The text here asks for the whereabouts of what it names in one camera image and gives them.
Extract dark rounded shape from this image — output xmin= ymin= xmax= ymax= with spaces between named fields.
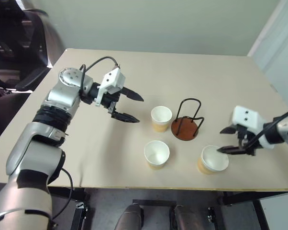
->
xmin=116 ymin=203 xmax=144 ymax=230
xmin=174 ymin=205 xmax=202 ymax=230

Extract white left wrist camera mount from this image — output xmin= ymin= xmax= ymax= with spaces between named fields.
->
xmin=95 ymin=68 xmax=127 ymax=107

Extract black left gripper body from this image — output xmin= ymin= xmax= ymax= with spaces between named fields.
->
xmin=101 ymin=88 xmax=125 ymax=115

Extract black metal table leg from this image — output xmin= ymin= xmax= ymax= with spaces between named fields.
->
xmin=207 ymin=191 xmax=288 ymax=230
xmin=49 ymin=187 xmax=97 ymax=230

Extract dark brown seat cushion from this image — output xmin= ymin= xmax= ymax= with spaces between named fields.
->
xmin=0 ymin=92 xmax=32 ymax=148

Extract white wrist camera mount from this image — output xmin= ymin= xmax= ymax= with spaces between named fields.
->
xmin=231 ymin=105 xmax=276 ymax=150
xmin=95 ymin=68 xmax=127 ymax=107

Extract black wire cup holder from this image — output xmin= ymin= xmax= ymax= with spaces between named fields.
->
xmin=170 ymin=97 xmax=205 ymax=141

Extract white and tan paper cup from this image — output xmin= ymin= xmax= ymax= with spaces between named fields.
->
xmin=197 ymin=145 xmax=230 ymax=175
xmin=150 ymin=105 xmax=173 ymax=133
xmin=144 ymin=140 xmax=170 ymax=170

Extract black metal crossbar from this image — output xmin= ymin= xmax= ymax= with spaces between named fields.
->
xmin=132 ymin=198 xmax=177 ymax=209

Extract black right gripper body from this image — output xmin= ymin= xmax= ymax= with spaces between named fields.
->
xmin=234 ymin=124 xmax=257 ymax=157

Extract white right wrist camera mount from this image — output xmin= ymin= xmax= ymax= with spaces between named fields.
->
xmin=231 ymin=105 xmax=276 ymax=150

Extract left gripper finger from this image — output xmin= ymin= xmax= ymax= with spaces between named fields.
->
xmin=121 ymin=87 xmax=144 ymax=102
xmin=110 ymin=110 xmax=141 ymax=124

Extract black office chair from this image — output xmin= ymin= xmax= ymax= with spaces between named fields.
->
xmin=0 ymin=0 xmax=66 ymax=94

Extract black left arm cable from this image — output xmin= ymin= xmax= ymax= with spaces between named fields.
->
xmin=78 ymin=56 xmax=122 ymax=96
xmin=50 ymin=167 xmax=74 ymax=220

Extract white panel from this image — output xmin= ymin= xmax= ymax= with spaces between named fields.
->
xmin=258 ymin=191 xmax=288 ymax=230

